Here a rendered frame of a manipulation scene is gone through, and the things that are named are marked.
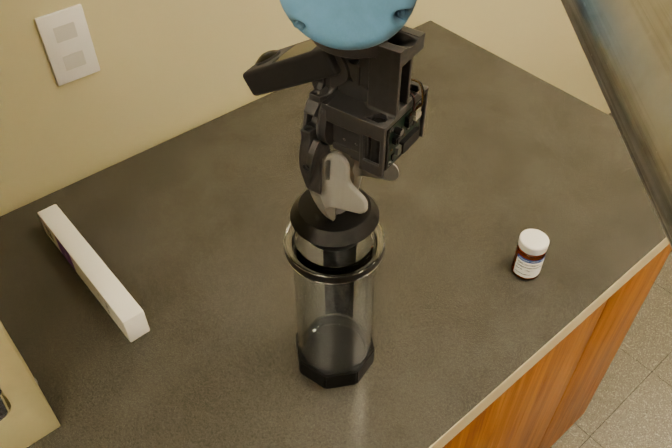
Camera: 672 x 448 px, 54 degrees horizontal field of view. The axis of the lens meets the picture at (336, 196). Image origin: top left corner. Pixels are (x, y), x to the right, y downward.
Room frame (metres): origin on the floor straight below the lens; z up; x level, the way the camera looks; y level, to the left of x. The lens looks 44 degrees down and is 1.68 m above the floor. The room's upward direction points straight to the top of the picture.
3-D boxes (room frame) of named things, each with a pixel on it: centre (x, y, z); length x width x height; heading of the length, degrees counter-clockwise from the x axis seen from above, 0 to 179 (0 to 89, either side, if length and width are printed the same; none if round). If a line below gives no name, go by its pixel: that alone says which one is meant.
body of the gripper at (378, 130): (0.46, -0.02, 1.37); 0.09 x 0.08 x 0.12; 55
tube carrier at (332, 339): (0.47, 0.00, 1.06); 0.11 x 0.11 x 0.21
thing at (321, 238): (0.47, 0.00, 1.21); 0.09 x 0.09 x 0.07
